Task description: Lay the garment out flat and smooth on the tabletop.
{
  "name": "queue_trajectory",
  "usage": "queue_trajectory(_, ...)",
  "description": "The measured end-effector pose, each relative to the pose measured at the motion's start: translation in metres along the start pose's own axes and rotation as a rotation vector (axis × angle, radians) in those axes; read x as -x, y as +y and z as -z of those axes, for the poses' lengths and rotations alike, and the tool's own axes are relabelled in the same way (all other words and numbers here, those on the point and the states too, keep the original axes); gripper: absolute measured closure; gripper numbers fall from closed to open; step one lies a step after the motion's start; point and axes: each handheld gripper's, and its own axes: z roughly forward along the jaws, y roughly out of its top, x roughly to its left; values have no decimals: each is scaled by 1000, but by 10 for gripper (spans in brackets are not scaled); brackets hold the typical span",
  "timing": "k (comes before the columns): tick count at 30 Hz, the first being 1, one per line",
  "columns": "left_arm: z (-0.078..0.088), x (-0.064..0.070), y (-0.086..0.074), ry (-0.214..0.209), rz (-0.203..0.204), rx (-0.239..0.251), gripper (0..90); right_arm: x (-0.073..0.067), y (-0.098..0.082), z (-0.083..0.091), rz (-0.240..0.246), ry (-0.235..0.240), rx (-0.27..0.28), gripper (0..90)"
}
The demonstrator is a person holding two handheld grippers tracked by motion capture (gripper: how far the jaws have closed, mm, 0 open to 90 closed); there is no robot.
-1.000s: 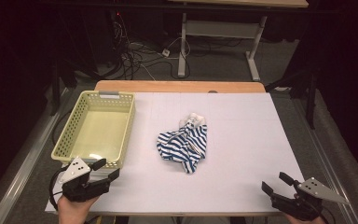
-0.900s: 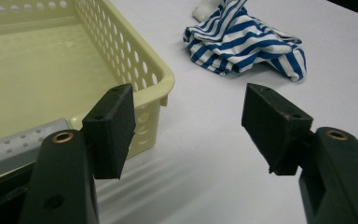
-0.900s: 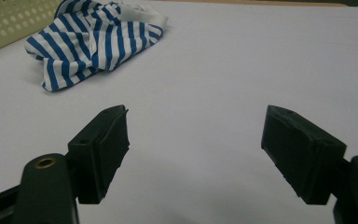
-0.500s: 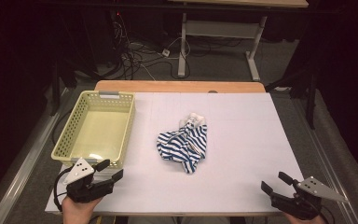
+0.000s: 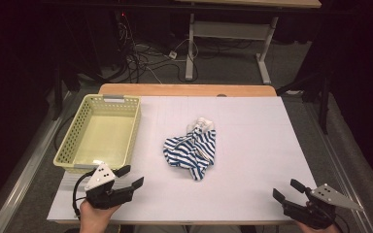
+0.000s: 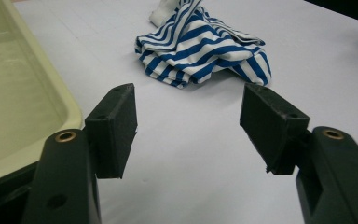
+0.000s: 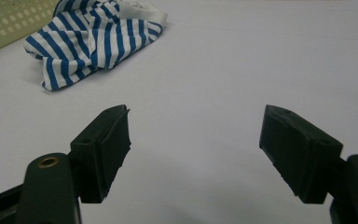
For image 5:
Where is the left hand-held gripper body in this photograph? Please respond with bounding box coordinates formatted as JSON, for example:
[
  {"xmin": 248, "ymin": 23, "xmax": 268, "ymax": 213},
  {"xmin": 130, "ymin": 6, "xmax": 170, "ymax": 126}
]
[{"xmin": 84, "ymin": 162, "xmax": 136, "ymax": 210}]

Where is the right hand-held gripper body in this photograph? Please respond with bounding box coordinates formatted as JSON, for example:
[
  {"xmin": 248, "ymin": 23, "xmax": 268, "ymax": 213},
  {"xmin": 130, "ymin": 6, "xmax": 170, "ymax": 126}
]
[{"xmin": 283, "ymin": 183, "xmax": 365, "ymax": 230}]

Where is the yellow plastic basket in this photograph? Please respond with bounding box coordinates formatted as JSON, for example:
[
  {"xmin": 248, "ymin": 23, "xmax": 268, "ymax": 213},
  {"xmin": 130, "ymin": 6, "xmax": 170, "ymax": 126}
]
[{"xmin": 52, "ymin": 93, "xmax": 143, "ymax": 174}]

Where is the blue white striped baby romper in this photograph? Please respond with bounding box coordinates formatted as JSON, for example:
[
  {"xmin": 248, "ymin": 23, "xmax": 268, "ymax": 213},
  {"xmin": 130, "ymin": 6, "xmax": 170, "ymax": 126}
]
[{"xmin": 162, "ymin": 116, "xmax": 218, "ymax": 182}]

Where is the person's right hand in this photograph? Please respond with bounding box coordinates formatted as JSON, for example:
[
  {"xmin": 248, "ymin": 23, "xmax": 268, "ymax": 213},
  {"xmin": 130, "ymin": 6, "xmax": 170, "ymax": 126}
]
[{"xmin": 293, "ymin": 219, "xmax": 342, "ymax": 233}]

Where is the person's left hand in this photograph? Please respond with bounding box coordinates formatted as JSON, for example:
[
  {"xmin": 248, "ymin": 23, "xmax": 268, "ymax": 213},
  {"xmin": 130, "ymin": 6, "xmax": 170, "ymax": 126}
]
[{"xmin": 79, "ymin": 199, "xmax": 121, "ymax": 233}]

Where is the black metal stand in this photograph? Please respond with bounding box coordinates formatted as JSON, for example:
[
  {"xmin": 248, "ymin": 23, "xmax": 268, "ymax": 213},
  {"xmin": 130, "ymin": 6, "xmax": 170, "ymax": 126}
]
[
  {"xmin": 51, "ymin": 61, "xmax": 83, "ymax": 121},
  {"xmin": 276, "ymin": 69, "xmax": 334, "ymax": 136}
]

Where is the white metal desk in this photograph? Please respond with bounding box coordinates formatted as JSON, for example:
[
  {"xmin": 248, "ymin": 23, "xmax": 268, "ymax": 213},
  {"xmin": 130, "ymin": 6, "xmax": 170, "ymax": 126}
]
[{"xmin": 174, "ymin": 0, "xmax": 323, "ymax": 85}]

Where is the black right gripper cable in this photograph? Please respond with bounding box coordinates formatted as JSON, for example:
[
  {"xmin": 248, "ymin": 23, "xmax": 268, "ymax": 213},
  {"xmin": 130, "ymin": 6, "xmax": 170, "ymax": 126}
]
[{"xmin": 332, "ymin": 212, "xmax": 352, "ymax": 233}]

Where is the metal floor rail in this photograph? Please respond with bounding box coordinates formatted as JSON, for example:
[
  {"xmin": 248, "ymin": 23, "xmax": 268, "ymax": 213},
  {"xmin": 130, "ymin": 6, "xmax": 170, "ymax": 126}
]
[
  {"xmin": 304, "ymin": 96, "xmax": 373, "ymax": 233},
  {"xmin": 0, "ymin": 90, "xmax": 76, "ymax": 233}
]

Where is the tangle of floor cables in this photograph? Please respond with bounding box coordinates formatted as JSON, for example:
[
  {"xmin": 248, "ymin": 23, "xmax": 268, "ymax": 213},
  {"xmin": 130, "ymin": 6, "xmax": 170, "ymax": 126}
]
[{"xmin": 115, "ymin": 13, "xmax": 202, "ymax": 84}]

